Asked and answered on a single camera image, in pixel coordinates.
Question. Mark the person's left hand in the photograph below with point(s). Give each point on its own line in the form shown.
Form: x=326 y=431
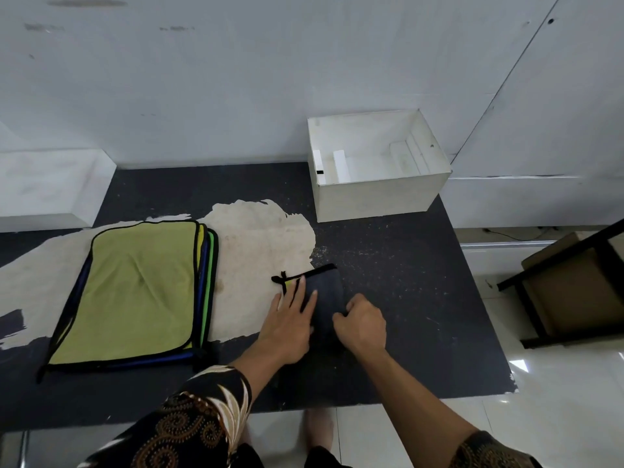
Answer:
x=287 y=331

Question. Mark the person's right hand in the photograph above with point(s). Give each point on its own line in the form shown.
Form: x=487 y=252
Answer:
x=363 y=328

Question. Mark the yellow grey cloth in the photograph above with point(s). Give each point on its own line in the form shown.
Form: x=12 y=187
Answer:
x=326 y=287

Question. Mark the white box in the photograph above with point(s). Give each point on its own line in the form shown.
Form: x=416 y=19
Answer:
x=375 y=202

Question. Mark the stack of microfibre cloths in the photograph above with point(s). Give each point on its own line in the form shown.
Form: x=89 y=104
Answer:
x=141 y=287

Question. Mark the person's left forearm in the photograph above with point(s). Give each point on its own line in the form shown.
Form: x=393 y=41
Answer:
x=258 y=367

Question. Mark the person's right forearm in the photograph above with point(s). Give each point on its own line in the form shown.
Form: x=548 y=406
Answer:
x=414 y=409

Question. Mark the person's right foot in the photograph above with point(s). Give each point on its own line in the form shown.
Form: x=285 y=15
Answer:
x=319 y=428

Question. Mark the person's dark trousers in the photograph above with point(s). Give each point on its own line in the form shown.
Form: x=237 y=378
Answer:
x=322 y=460

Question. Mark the person's patterned left sleeve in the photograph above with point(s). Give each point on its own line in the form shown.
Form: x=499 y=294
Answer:
x=185 y=424

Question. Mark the person's patterned sleeve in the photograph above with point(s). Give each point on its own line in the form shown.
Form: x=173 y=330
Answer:
x=185 y=424
x=487 y=455

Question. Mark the person's patterned right sleeve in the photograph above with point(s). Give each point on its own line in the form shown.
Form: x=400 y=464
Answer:
x=487 y=455

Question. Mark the white flat box lid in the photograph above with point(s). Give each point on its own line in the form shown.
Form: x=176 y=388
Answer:
x=44 y=185

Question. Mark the metal floor rail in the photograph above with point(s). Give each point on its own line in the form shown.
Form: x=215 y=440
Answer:
x=507 y=244

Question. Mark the black stool frame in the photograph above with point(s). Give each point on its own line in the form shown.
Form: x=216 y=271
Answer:
x=530 y=311

